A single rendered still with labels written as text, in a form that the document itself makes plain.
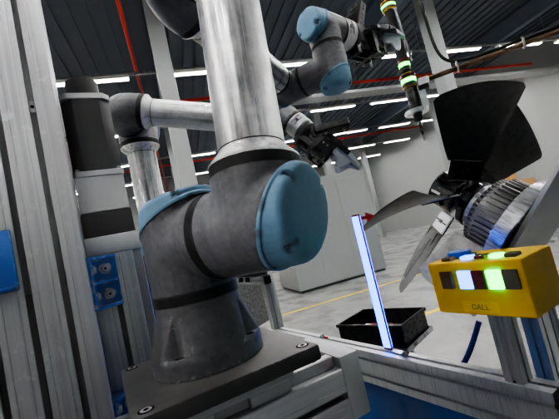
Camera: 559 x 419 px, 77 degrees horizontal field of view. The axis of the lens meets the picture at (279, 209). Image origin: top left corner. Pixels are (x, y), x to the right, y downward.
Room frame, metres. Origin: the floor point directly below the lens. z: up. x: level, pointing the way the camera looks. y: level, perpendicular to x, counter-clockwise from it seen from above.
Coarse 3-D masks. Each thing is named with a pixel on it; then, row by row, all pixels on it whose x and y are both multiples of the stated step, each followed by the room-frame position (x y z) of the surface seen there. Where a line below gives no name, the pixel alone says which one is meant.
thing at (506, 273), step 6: (504, 270) 0.53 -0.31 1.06; (510, 270) 0.53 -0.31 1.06; (516, 270) 0.52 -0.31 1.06; (504, 276) 0.53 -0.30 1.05; (510, 276) 0.53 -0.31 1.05; (516, 276) 0.52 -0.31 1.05; (504, 282) 0.54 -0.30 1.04; (510, 282) 0.53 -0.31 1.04; (516, 282) 0.52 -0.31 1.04; (510, 288) 0.53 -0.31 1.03; (516, 288) 0.53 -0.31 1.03
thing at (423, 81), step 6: (420, 78) 1.02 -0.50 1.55; (426, 78) 1.02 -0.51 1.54; (420, 84) 1.02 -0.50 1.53; (426, 84) 1.01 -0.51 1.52; (420, 90) 1.02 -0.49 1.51; (426, 90) 1.04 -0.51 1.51; (420, 96) 1.03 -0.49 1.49; (426, 96) 1.02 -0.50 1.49; (426, 102) 1.02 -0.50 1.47; (414, 108) 1.02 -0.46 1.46; (420, 108) 1.02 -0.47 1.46; (426, 108) 1.02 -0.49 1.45; (408, 114) 1.04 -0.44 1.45
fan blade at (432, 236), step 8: (432, 224) 1.19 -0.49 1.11; (432, 232) 1.15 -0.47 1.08; (424, 240) 1.18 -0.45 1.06; (432, 240) 1.12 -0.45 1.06; (416, 248) 1.25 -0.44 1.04; (424, 248) 1.15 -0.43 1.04; (432, 248) 1.11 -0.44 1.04; (416, 256) 1.18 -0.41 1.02; (424, 256) 1.13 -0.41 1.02; (408, 264) 1.23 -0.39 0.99; (416, 264) 1.15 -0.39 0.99; (408, 272) 1.19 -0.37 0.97; (416, 272) 1.12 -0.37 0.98; (408, 280) 1.14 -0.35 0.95; (400, 288) 1.17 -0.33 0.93
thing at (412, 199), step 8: (408, 192) 0.85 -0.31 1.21; (416, 192) 0.86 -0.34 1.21; (400, 200) 0.89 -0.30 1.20; (408, 200) 0.91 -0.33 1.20; (416, 200) 0.93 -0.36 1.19; (424, 200) 0.96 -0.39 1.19; (432, 200) 1.02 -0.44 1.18; (384, 208) 0.91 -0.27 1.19; (392, 208) 0.93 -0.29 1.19; (400, 208) 0.97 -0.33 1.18; (408, 208) 1.04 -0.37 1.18; (376, 216) 0.95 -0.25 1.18; (384, 216) 1.00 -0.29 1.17; (368, 224) 0.99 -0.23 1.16
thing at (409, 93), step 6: (408, 90) 1.04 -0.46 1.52; (414, 90) 1.03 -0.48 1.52; (408, 96) 1.04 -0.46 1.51; (414, 96) 1.03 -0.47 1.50; (408, 102) 1.05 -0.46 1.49; (414, 102) 1.03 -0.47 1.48; (414, 114) 1.04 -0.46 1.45; (420, 114) 1.04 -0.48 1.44; (414, 120) 1.05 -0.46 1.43; (420, 120) 1.04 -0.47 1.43
